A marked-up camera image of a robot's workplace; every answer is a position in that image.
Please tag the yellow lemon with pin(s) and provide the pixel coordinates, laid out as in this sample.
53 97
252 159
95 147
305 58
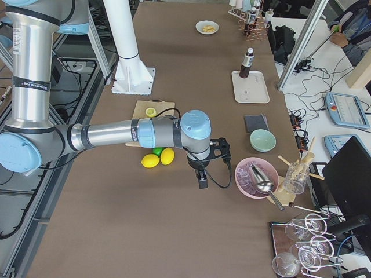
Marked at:
150 160
167 156

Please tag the wine glass upper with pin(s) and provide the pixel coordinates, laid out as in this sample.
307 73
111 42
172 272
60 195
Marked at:
304 228

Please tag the blue teach pendant lower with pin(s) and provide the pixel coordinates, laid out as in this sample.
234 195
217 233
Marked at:
334 143

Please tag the copper wire bottle rack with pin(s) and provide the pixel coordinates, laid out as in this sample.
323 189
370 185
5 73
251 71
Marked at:
259 31

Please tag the metal ice scoop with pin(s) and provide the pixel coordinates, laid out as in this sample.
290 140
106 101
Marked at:
263 184

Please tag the yellow lemon left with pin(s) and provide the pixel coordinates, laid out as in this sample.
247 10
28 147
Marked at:
150 160

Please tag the wine glass lower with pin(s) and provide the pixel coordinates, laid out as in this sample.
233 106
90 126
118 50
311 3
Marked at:
309 259

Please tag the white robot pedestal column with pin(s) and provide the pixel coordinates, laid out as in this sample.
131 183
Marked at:
131 76

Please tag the pink ice bowl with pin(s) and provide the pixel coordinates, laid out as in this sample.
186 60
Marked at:
244 181

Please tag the round glass bottom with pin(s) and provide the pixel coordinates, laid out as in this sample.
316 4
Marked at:
285 264

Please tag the seated person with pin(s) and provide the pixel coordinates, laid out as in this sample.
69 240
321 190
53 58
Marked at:
353 35

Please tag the blue teach pendant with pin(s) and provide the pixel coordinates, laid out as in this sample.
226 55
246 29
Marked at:
334 143
346 110

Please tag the clear glass mug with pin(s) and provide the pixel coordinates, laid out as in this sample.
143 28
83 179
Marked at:
296 178

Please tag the aluminium frame post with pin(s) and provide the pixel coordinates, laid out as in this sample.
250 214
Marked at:
301 42

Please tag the white round plate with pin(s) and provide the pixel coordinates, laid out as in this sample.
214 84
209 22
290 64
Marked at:
199 25

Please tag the braided golden donut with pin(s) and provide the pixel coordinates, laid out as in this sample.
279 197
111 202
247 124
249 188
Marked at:
208 28

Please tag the blue teach pendant upper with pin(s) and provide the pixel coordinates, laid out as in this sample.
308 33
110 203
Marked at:
346 110

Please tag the wine glass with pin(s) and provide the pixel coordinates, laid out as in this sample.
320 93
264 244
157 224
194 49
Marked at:
319 245
309 259
304 228

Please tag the yellow lemon right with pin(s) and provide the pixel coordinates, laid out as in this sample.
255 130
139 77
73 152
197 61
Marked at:
167 156

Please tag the dark glass tray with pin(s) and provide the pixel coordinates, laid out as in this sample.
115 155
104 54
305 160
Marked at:
281 243

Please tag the wooden cutting board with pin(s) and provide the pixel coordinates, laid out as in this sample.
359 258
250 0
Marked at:
141 127

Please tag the grey folded cloth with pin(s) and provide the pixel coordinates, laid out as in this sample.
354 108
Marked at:
255 122

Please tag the cream rabbit tray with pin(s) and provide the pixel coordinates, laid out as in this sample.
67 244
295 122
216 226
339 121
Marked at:
250 90

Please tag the tea bottle in rack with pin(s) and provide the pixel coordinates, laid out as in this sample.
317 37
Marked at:
251 17

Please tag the wine glass middle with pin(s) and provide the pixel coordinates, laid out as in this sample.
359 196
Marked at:
319 245

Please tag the dark tea bottle on tray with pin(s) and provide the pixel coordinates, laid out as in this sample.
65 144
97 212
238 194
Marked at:
247 63

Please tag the black monitor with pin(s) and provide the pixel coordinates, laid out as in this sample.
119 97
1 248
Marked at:
347 176

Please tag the green lime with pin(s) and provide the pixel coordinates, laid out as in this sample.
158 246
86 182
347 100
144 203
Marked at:
157 150

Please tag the mint green bowl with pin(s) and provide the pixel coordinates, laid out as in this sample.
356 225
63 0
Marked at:
262 140

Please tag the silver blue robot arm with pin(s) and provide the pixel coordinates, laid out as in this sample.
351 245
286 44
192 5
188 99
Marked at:
30 139

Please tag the wooden cup stand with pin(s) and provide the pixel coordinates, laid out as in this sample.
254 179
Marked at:
307 160

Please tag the black bag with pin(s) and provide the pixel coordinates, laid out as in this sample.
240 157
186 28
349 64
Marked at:
281 42

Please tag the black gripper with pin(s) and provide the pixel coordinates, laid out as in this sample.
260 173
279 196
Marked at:
197 164

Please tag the half lemon slice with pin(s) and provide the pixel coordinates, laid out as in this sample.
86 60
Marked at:
150 112

